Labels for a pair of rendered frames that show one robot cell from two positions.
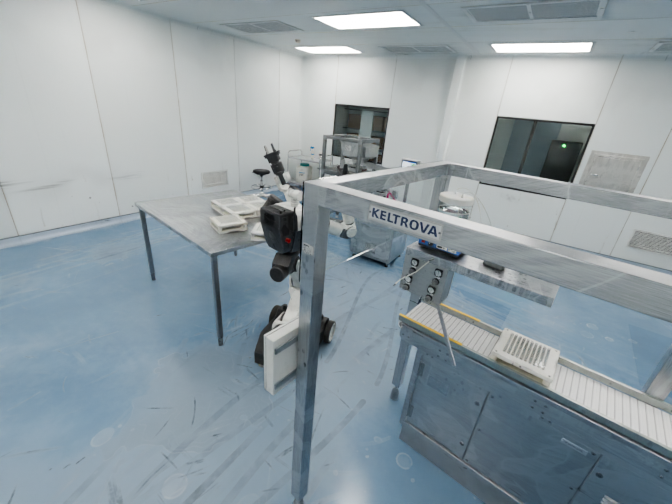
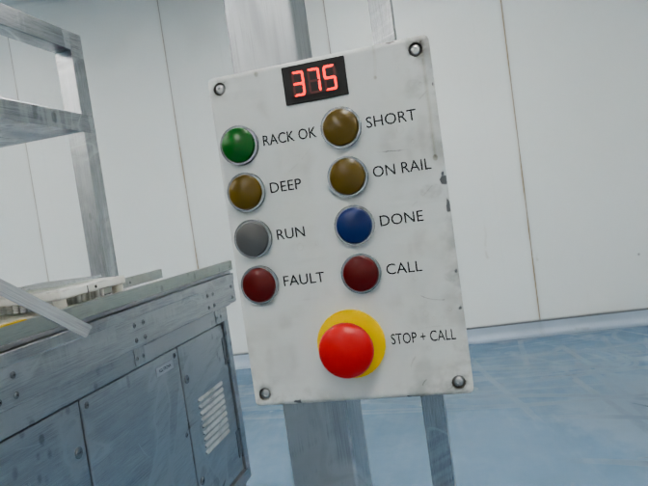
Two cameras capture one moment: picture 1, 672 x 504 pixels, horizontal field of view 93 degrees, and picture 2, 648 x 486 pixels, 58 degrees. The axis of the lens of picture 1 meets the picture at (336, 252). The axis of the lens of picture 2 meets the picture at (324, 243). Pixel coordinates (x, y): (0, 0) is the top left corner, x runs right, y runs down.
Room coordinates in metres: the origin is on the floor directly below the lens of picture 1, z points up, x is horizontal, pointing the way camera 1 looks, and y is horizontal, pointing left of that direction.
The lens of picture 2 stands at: (1.14, 0.57, 1.04)
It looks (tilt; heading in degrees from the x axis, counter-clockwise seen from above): 3 degrees down; 246
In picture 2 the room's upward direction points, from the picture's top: 8 degrees counter-clockwise
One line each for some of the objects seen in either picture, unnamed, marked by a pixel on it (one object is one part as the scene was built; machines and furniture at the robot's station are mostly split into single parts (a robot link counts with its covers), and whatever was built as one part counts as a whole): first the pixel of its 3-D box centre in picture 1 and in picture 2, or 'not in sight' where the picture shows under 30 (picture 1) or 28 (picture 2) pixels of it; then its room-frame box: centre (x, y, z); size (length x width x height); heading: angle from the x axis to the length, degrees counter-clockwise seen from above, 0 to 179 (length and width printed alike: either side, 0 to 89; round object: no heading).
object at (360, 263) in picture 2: not in sight; (361, 273); (0.94, 0.19, 0.99); 0.03 x 0.01 x 0.03; 142
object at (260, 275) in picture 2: not in sight; (258, 284); (1.01, 0.14, 0.99); 0.03 x 0.01 x 0.03; 142
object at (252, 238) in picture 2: not in sight; (252, 238); (1.01, 0.14, 1.03); 0.03 x 0.01 x 0.03; 142
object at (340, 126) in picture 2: not in sight; (340, 126); (0.94, 0.19, 1.10); 0.03 x 0.01 x 0.03; 142
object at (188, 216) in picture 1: (225, 214); not in sight; (2.93, 1.11, 0.86); 1.50 x 1.10 x 0.04; 50
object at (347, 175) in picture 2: not in sight; (347, 176); (0.94, 0.19, 1.07); 0.03 x 0.01 x 0.03; 142
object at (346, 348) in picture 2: not in sight; (349, 345); (0.96, 0.18, 0.94); 0.04 x 0.04 x 0.04; 52
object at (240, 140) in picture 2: not in sight; (238, 145); (1.01, 0.14, 1.10); 0.03 x 0.01 x 0.03; 142
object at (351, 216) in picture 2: not in sight; (354, 225); (0.94, 0.19, 1.03); 0.03 x 0.01 x 0.03; 142
